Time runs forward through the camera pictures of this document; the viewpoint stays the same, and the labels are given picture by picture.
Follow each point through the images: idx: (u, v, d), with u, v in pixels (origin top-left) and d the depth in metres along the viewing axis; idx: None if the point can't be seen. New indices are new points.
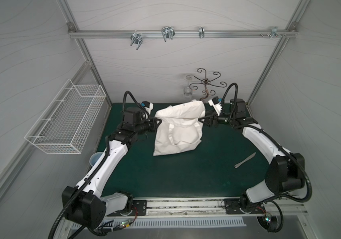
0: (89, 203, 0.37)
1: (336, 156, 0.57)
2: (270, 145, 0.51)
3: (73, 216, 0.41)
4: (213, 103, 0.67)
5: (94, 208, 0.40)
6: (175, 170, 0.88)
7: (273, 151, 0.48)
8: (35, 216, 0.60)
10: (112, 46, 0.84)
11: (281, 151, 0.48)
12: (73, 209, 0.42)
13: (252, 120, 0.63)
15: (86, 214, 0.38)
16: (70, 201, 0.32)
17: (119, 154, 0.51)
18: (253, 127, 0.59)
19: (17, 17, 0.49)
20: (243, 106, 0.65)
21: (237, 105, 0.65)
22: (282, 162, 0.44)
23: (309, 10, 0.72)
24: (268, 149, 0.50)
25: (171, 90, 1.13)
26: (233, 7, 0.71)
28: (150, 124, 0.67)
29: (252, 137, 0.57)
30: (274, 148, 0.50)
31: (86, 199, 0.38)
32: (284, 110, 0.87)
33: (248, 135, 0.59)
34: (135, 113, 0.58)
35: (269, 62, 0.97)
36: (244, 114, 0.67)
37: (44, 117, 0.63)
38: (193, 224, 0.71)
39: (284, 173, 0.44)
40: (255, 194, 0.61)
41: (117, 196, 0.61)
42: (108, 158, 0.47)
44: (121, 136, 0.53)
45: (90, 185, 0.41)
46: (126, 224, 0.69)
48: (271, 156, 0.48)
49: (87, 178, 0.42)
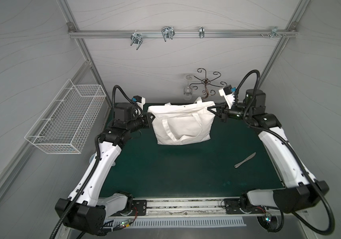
0: (85, 214, 0.36)
1: (337, 156, 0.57)
2: (293, 168, 0.42)
3: (71, 224, 0.40)
4: (225, 94, 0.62)
5: (90, 219, 0.39)
6: (175, 170, 0.88)
7: (296, 176, 0.41)
8: (36, 216, 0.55)
10: (112, 45, 0.84)
11: (305, 178, 0.41)
12: (70, 219, 0.41)
13: (272, 119, 0.50)
15: (84, 224, 0.36)
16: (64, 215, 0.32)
17: (113, 157, 0.48)
18: (273, 134, 0.48)
19: (17, 17, 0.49)
20: (261, 100, 0.51)
21: (256, 99, 0.51)
22: (304, 192, 0.39)
23: (309, 10, 0.72)
24: (289, 170, 0.42)
25: (171, 90, 1.13)
26: (233, 7, 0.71)
28: (144, 120, 0.63)
29: (268, 144, 0.48)
30: (298, 172, 0.41)
31: (81, 211, 0.36)
32: (284, 110, 0.86)
33: (265, 141, 0.49)
34: (126, 109, 0.53)
35: (269, 62, 0.97)
36: (262, 110, 0.53)
37: (44, 118, 0.62)
38: (193, 224, 0.71)
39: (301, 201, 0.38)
40: (257, 198, 0.60)
41: (117, 197, 0.61)
42: (100, 163, 0.44)
44: (112, 135, 0.49)
45: (84, 196, 0.39)
46: (126, 224, 0.69)
48: (289, 178, 0.42)
49: (81, 188, 0.40)
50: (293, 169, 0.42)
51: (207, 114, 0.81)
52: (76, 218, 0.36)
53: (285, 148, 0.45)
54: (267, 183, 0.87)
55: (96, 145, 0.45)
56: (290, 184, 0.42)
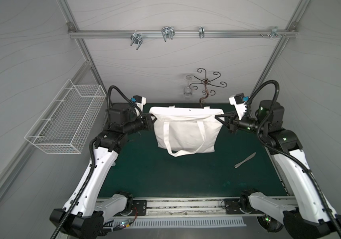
0: (80, 226, 0.35)
1: (337, 156, 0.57)
2: (313, 201, 0.38)
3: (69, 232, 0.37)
4: (236, 103, 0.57)
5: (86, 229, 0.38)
6: (175, 170, 0.88)
7: (316, 211, 0.37)
8: (35, 216, 0.60)
10: (112, 45, 0.84)
11: (326, 214, 0.37)
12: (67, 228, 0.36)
13: (292, 139, 0.44)
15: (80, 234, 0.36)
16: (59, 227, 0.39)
17: (108, 164, 0.46)
18: (294, 161, 0.41)
19: (17, 17, 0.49)
20: (279, 116, 0.43)
21: (273, 114, 0.44)
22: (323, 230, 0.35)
23: (309, 10, 0.72)
24: (308, 201, 0.38)
25: (171, 90, 1.13)
26: (233, 7, 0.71)
28: (143, 121, 0.59)
29: (287, 169, 0.43)
30: (319, 207, 0.37)
31: (77, 223, 0.35)
32: (284, 110, 0.87)
33: (282, 165, 0.43)
34: (123, 112, 0.50)
35: (269, 62, 0.97)
36: (279, 127, 0.46)
37: (44, 118, 0.62)
38: (193, 224, 0.71)
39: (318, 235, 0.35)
40: (260, 204, 0.59)
41: (116, 199, 0.60)
42: (95, 171, 0.42)
44: (108, 140, 0.46)
45: (79, 206, 0.37)
46: (126, 224, 0.69)
48: (307, 209, 0.39)
49: (75, 199, 0.38)
50: (314, 203, 0.38)
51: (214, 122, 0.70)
52: (72, 229, 0.35)
53: (305, 177, 0.40)
54: (267, 183, 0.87)
55: (90, 152, 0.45)
56: (307, 217, 0.39)
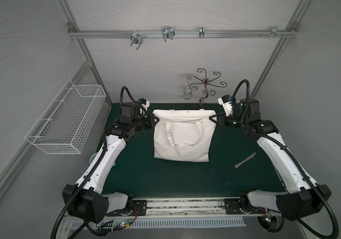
0: (91, 199, 0.38)
1: (337, 156, 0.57)
2: (293, 172, 0.43)
3: (76, 212, 0.41)
4: (223, 102, 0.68)
5: (96, 205, 0.40)
6: (175, 170, 0.88)
7: (297, 181, 0.41)
8: (35, 216, 0.60)
10: (111, 45, 0.84)
11: (306, 182, 0.41)
12: (75, 206, 0.42)
13: (269, 124, 0.52)
15: (89, 210, 0.38)
16: (71, 199, 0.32)
17: (117, 149, 0.50)
18: (270, 139, 0.48)
19: (17, 17, 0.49)
20: (255, 107, 0.53)
21: (250, 106, 0.54)
22: (306, 198, 0.38)
23: (309, 10, 0.72)
24: (289, 174, 0.43)
25: (171, 90, 1.13)
26: (233, 7, 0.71)
28: (147, 121, 0.67)
29: (266, 150, 0.49)
30: (299, 177, 0.42)
31: (87, 196, 0.38)
32: (284, 111, 0.87)
33: (263, 146, 0.50)
34: (133, 107, 0.57)
35: (269, 62, 0.97)
36: (258, 117, 0.55)
37: (44, 118, 0.62)
38: (193, 225, 0.71)
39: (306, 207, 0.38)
40: (257, 198, 0.60)
41: (117, 195, 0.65)
42: (106, 153, 0.46)
44: (118, 130, 0.52)
45: (90, 183, 0.40)
46: (126, 224, 0.69)
48: (289, 182, 0.43)
49: (87, 176, 0.42)
50: (294, 174, 0.42)
51: (209, 124, 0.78)
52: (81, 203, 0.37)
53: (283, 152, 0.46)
54: (267, 183, 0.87)
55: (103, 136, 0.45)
56: (291, 189, 0.42)
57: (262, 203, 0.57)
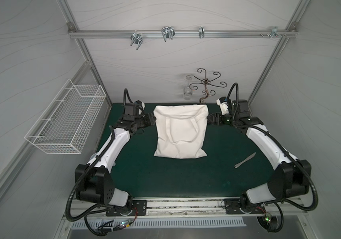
0: (101, 176, 0.41)
1: (337, 156, 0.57)
2: (275, 150, 0.48)
3: (85, 194, 0.43)
4: (221, 102, 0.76)
5: (105, 183, 0.43)
6: (175, 170, 0.88)
7: (279, 157, 0.47)
8: (35, 216, 0.60)
10: (112, 45, 0.84)
11: (287, 157, 0.46)
12: (85, 187, 0.44)
13: (256, 120, 0.60)
15: (99, 188, 0.41)
16: (82, 177, 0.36)
17: (123, 140, 0.56)
18: (255, 128, 0.57)
19: (17, 17, 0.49)
20: (245, 106, 0.63)
21: (240, 105, 0.63)
22: (287, 169, 0.43)
23: (309, 10, 0.72)
24: (273, 154, 0.48)
25: (171, 90, 1.13)
26: (233, 7, 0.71)
28: (145, 118, 0.74)
29: (255, 139, 0.55)
30: (280, 153, 0.47)
31: (98, 174, 0.41)
32: (284, 111, 0.87)
33: (252, 136, 0.57)
34: (136, 106, 0.65)
35: (269, 62, 0.97)
36: (247, 114, 0.64)
37: (44, 118, 0.62)
38: (193, 225, 0.71)
39: (289, 180, 0.42)
40: (256, 194, 0.60)
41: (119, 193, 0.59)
42: (114, 141, 0.52)
44: (123, 125, 0.59)
45: (101, 162, 0.45)
46: (126, 224, 0.69)
48: (275, 160, 0.47)
49: (98, 156, 0.46)
50: (276, 151, 0.48)
51: (202, 117, 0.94)
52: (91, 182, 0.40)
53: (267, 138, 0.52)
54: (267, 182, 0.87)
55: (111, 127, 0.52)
56: (275, 165, 0.46)
57: (261, 198, 0.57)
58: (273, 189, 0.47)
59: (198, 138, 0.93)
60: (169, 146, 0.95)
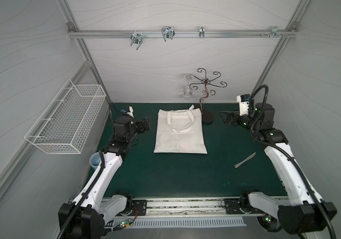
0: (88, 217, 0.37)
1: (337, 156, 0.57)
2: (297, 184, 0.42)
3: (70, 234, 0.39)
4: (241, 101, 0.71)
5: (93, 224, 0.39)
6: (175, 170, 0.88)
7: (301, 194, 0.40)
8: (36, 216, 0.59)
10: (111, 45, 0.84)
11: (311, 197, 0.40)
12: (71, 228, 0.40)
13: (279, 135, 0.51)
15: (85, 230, 0.37)
16: (68, 220, 0.41)
17: (115, 166, 0.51)
18: (279, 150, 0.48)
19: (17, 17, 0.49)
20: (270, 116, 0.51)
21: (264, 114, 0.52)
22: (307, 209, 0.38)
23: (309, 10, 0.72)
24: (294, 187, 0.42)
25: (171, 90, 1.13)
26: (233, 7, 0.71)
28: (137, 126, 0.69)
29: (274, 160, 0.48)
30: (303, 189, 0.41)
31: (85, 214, 0.38)
32: (284, 111, 0.87)
33: (271, 157, 0.49)
34: (125, 124, 0.57)
35: (269, 62, 0.97)
36: (269, 125, 0.54)
37: (44, 118, 0.62)
38: (193, 224, 0.71)
39: (306, 221, 0.37)
40: (258, 202, 0.60)
41: (116, 200, 0.60)
42: (104, 170, 0.48)
44: (115, 148, 0.54)
45: (88, 199, 0.41)
46: (126, 224, 0.69)
48: (295, 196, 0.41)
49: (85, 192, 0.42)
50: (298, 186, 0.41)
51: (198, 115, 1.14)
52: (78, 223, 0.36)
53: (291, 166, 0.45)
54: (267, 183, 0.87)
55: (100, 155, 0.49)
56: (294, 201, 0.41)
57: (262, 207, 0.57)
58: (284, 220, 0.43)
59: (196, 130, 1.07)
60: (170, 138, 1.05)
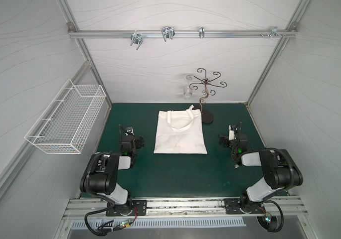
0: (114, 157, 0.50)
1: (337, 156, 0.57)
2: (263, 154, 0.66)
3: (92, 176, 0.46)
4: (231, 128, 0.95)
5: (114, 166, 0.49)
6: (174, 170, 0.88)
7: None
8: (36, 216, 0.59)
10: (112, 45, 0.84)
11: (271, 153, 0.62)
12: (94, 172, 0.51)
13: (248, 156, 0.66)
15: (109, 168, 0.48)
16: (98, 154, 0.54)
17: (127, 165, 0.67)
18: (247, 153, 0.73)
19: (17, 17, 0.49)
20: (244, 144, 0.74)
21: (240, 143, 0.74)
22: (266, 151, 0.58)
23: (309, 10, 0.72)
24: None
25: (171, 91, 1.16)
26: (233, 7, 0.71)
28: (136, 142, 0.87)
29: (247, 156, 0.67)
30: None
31: (111, 158, 0.50)
32: (284, 110, 0.86)
33: (247, 161, 0.67)
34: (130, 141, 0.74)
35: (269, 62, 0.97)
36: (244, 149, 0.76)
37: (44, 118, 0.62)
38: (193, 224, 0.71)
39: (272, 161, 0.50)
40: (255, 192, 0.61)
41: (119, 190, 0.61)
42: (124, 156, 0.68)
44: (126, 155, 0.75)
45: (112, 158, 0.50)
46: (126, 224, 0.69)
48: None
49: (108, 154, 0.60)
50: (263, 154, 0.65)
51: (198, 115, 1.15)
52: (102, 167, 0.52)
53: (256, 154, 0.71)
54: None
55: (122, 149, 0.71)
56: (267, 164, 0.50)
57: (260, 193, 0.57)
58: (270, 180, 0.48)
59: (196, 129, 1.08)
60: (170, 137, 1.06)
